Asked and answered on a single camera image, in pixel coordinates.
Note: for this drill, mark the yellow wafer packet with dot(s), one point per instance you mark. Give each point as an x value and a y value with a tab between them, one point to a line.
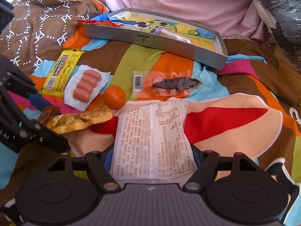
61	72

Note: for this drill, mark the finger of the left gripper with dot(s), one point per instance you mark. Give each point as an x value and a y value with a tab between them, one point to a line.
51	139
39	102

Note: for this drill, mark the colourful patchwork blanket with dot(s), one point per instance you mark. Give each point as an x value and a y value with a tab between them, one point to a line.
254	102

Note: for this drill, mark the pink bedsheet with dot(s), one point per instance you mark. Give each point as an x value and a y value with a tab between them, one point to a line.
228	17

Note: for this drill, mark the rice cracker packet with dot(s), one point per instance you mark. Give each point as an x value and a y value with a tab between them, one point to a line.
172	35

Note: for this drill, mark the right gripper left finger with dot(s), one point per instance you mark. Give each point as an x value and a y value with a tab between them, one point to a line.
107	156

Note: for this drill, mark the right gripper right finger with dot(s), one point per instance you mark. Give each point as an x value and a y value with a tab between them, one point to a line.
198	155

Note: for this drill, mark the red tofu snack packet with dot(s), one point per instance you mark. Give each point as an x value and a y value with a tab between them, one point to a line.
106	23

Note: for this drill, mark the brown PF patterned bag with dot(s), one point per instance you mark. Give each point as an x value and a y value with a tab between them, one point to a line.
41	26

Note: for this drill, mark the blue snack packet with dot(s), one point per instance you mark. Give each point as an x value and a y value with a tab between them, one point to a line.
157	31

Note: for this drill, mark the orange mandarin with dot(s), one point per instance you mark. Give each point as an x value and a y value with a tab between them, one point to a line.
114	97

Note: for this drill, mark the grey tray with cartoon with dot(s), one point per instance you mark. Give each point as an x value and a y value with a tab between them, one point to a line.
208	48

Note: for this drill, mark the dried fish packet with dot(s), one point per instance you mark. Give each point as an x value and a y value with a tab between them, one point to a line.
154	84

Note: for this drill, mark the white large snack packet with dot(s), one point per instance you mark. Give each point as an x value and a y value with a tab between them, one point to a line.
150	144

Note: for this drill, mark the golden snack packet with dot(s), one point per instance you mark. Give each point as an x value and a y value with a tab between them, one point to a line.
66	123

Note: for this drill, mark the sausage packet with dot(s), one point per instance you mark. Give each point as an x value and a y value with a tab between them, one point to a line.
84	86

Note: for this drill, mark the plastic bag of clothes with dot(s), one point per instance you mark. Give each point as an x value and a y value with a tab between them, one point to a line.
282	18

